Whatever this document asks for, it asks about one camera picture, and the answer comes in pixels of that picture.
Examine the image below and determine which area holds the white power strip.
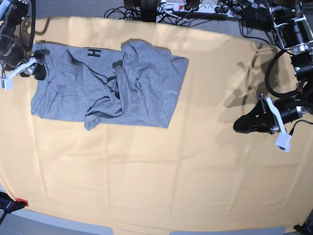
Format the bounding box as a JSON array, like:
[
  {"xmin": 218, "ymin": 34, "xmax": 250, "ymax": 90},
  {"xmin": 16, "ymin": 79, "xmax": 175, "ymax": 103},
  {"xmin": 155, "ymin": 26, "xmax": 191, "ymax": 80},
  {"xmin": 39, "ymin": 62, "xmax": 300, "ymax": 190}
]
[{"xmin": 158, "ymin": 2, "xmax": 241, "ymax": 18}]

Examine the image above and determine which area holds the blue clamp right corner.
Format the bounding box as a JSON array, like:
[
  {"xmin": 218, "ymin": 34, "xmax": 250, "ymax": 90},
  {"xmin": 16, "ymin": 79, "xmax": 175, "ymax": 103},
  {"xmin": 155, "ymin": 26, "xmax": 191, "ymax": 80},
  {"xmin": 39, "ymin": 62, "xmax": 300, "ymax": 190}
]
[{"xmin": 293, "ymin": 223, "xmax": 313, "ymax": 235}]

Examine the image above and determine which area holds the black robot base post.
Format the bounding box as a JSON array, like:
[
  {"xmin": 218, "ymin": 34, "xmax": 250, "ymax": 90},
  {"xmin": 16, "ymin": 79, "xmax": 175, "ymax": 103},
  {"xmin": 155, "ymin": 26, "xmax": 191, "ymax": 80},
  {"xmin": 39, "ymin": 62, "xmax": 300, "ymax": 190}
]
[{"xmin": 137, "ymin": 0, "xmax": 160, "ymax": 23}]

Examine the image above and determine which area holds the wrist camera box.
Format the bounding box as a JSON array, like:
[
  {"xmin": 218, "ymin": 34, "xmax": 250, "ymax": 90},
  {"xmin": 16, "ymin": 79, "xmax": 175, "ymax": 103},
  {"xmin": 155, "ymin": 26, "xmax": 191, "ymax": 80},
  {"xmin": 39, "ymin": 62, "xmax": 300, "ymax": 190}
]
[
  {"xmin": 275, "ymin": 133, "xmax": 292, "ymax": 152},
  {"xmin": 0, "ymin": 78, "xmax": 13, "ymax": 90}
]

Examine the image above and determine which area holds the blue clamp with red tip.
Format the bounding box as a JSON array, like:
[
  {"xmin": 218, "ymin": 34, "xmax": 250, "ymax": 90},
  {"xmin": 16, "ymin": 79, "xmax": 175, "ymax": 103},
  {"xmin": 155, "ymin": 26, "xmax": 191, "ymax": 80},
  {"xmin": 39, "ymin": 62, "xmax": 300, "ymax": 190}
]
[{"xmin": 0, "ymin": 192, "xmax": 29, "ymax": 223}]

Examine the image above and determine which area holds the yellow table cloth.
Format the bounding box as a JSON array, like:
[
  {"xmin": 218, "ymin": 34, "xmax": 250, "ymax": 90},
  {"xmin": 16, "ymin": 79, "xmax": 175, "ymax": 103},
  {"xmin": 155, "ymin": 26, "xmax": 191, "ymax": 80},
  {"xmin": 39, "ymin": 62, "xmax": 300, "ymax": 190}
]
[{"xmin": 0, "ymin": 17, "xmax": 313, "ymax": 235}]

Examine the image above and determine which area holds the black power adapter brick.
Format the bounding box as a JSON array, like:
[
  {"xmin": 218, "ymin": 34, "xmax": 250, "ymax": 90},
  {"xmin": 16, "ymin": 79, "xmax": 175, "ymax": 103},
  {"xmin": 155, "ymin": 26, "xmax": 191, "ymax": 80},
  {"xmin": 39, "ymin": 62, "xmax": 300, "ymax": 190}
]
[{"xmin": 242, "ymin": 7, "xmax": 272, "ymax": 32}]

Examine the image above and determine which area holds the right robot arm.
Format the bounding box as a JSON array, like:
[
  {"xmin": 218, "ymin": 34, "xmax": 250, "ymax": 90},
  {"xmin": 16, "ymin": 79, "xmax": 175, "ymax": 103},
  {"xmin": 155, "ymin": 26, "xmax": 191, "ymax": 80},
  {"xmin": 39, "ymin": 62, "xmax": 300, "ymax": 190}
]
[{"xmin": 0, "ymin": 0, "xmax": 46, "ymax": 81}]

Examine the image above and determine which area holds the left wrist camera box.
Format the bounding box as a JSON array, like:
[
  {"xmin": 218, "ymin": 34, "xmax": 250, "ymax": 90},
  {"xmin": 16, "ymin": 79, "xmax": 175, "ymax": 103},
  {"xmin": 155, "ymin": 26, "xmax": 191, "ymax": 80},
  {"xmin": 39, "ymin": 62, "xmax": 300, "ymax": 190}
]
[{"xmin": 275, "ymin": 133, "xmax": 292, "ymax": 152}]

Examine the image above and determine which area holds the grey t-shirt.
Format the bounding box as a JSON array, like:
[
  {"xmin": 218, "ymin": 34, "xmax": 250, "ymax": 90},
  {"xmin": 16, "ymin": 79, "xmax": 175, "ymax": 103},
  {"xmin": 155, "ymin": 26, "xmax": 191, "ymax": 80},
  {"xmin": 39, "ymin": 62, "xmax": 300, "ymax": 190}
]
[{"xmin": 31, "ymin": 40, "xmax": 189, "ymax": 130}]

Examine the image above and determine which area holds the tangle of black cables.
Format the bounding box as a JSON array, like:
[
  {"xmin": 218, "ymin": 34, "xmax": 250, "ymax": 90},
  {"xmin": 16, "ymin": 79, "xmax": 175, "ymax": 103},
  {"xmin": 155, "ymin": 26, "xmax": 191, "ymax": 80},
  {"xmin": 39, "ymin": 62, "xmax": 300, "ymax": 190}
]
[{"xmin": 104, "ymin": 6, "xmax": 142, "ymax": 20}]

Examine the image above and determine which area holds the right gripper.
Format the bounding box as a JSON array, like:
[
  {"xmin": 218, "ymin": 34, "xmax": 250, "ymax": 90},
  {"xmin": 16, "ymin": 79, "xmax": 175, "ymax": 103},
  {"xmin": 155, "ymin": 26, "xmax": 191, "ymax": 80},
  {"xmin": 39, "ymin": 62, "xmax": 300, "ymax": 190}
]
[{"xmin": 7, "ymin": 50, "xmax": 49, "ymax": 81}]

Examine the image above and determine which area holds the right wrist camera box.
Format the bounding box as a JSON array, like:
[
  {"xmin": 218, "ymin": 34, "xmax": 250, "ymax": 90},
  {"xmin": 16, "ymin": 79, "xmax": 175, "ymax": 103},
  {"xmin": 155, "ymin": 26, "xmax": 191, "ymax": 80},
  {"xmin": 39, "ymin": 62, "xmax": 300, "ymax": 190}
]
[{"xmin": 0, "ymin": 78, "xmax": 13, "ymax": 90}]

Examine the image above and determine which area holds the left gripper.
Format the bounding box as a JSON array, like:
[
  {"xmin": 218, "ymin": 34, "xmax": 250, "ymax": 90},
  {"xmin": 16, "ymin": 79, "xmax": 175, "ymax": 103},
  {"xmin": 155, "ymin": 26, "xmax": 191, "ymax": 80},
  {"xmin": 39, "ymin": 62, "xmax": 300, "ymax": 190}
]
[{"xmin": 233, "ymin": 94, "xmax": 313, "ymax": 135}]

